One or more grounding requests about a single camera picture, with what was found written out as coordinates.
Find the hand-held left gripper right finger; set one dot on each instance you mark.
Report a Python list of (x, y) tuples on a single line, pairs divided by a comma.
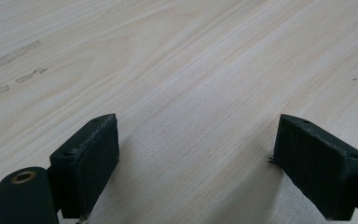
[(317, 165)]

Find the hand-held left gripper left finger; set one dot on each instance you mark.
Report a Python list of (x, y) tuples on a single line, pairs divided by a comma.
[(88, 165)]

